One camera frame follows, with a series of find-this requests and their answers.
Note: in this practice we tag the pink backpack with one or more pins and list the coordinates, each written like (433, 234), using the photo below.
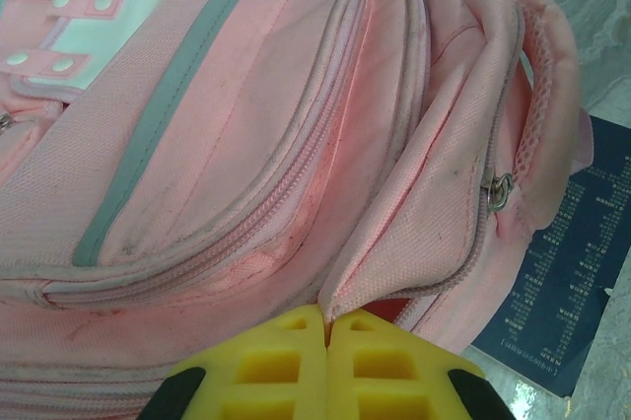
(246, 144)

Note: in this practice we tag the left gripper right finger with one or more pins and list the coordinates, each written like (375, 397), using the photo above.
(389, 370)

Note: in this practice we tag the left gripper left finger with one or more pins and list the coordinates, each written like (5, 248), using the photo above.
(276, 366)

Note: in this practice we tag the navy blue book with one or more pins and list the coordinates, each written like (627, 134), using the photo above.
(581, 267)

